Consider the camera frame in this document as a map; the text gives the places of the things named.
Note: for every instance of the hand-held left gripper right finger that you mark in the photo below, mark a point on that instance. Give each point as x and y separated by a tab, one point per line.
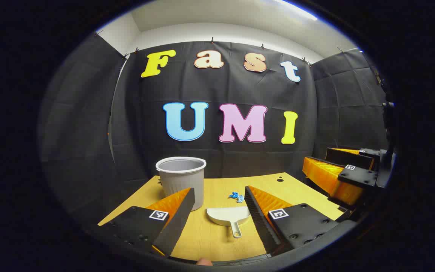
259	219

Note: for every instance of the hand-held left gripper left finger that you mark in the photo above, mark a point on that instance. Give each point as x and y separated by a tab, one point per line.
178	223

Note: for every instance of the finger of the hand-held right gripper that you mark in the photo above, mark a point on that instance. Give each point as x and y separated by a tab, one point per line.
357	176
344	156

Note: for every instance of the blue paper trash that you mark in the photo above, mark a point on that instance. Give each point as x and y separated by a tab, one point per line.
236	196

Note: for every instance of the white plastic dustpan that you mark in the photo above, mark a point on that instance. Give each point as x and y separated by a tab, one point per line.
227	216

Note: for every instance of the grey ribbed garbage bin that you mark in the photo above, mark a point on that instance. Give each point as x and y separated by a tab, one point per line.
181	177

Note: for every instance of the wooden desktop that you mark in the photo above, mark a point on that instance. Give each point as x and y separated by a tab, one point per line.
217	243

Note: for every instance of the black backdrop cloth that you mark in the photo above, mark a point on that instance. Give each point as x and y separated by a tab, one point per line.
210	87

